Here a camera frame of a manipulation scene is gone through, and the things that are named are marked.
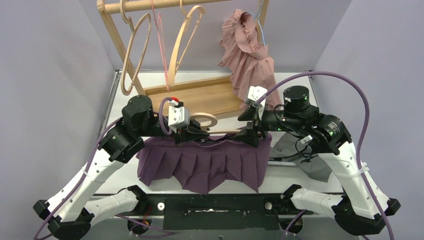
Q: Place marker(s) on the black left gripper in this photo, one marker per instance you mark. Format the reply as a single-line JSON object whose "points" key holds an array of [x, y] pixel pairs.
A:
{"points": [[183, 134]]}

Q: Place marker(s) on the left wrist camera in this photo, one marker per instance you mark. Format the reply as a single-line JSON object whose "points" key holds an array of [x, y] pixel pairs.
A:
{"points": [[178, 114]]}

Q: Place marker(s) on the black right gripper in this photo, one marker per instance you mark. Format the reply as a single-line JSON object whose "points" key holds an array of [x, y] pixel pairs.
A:
{"points": [[249, 135]]}

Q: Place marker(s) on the blue wire hanger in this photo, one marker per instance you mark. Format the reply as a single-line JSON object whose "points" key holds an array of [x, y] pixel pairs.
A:
{"points": [[260, 17]]}

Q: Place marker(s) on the grey green skirt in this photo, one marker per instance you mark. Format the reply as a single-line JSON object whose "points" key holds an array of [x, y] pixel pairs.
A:
{"points": [[289, 149]]}

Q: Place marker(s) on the purple skirt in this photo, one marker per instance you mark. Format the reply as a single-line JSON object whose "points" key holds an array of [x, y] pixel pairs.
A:
{"points": [[202, 166]]}

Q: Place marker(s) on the wooden hanger rack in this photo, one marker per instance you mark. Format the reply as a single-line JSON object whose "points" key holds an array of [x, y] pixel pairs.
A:
{"points": [[207, 96]]}

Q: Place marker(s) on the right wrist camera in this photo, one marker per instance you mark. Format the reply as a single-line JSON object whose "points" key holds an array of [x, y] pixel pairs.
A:
{"points": [[254, 93]]}

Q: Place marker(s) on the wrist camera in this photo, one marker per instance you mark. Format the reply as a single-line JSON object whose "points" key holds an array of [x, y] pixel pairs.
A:
{"points": [[254, 93], [178, 114]]}

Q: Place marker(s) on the pink pleated skirt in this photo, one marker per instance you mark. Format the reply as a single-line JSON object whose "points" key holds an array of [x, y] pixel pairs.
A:
{"points": [[248, 60]]}

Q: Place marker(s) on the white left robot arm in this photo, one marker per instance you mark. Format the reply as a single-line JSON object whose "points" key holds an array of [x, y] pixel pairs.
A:
{"points": [[71, 212]]}

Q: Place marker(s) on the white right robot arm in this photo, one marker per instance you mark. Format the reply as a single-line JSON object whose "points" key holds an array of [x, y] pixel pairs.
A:
{"points": [[361, 208]]}

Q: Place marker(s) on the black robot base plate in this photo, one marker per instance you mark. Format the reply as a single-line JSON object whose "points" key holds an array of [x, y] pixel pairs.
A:
{"points": [[217, 211]]}

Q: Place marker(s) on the pink wire hanger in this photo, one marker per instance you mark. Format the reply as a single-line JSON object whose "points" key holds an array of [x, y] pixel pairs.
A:
{"points": [[160, 33]]}

